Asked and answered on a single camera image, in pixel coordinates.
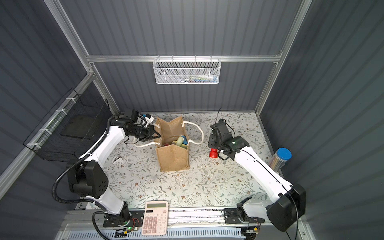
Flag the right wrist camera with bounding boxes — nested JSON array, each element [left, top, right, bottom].
[[211, 119, 234, 142]]

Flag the white wire mesh basket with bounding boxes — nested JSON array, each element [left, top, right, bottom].
[[153, 59, 222, 85]]

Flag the pink calculator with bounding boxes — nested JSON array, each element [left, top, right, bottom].
[[142, 200, 169, 237]]

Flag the black wire basket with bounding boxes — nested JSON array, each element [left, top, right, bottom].
[[23, 89, 112, 162]]

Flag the brown paper tote bag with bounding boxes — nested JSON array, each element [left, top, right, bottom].
[[137, 116, 204, 172]]

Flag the blue flashlight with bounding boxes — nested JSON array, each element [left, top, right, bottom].
[[181, 135, 188, 145]]

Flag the blue-lidded cylinder container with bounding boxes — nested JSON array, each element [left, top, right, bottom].
[[268, 148, 293, 173]]

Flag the markers in white basket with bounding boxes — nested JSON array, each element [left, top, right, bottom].
[[179, 74, 219, 84]]

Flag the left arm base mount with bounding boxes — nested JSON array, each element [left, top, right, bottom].
[[103, 210, 145, 228]]

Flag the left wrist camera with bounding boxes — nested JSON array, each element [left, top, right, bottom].
[[125, 109, 155, 128]]

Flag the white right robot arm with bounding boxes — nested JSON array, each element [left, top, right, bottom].
[[208, 134, 306, 232]]

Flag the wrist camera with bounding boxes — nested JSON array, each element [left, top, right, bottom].
[[125, 109, 155, 128], [211, 119, 234, 142]]

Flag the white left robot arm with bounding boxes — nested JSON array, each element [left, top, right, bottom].
[[67, 113, 161, 215]]

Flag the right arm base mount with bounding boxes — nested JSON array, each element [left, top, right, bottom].
[[221, 208, 265, 225]]

